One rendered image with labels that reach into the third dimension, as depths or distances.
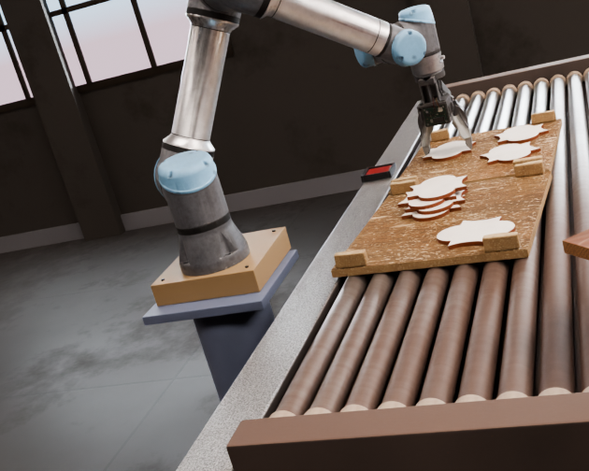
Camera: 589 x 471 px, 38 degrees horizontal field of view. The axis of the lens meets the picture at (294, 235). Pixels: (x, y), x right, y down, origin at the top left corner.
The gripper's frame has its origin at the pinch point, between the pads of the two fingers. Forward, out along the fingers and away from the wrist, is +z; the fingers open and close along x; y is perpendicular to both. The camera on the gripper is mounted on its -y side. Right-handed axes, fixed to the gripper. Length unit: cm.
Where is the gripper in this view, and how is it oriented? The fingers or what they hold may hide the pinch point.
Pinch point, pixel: (449, 149)
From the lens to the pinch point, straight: 212.4
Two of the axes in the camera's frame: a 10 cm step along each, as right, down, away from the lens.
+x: 9.1, -1.3, -4.0
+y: -3.1, 4.2, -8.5
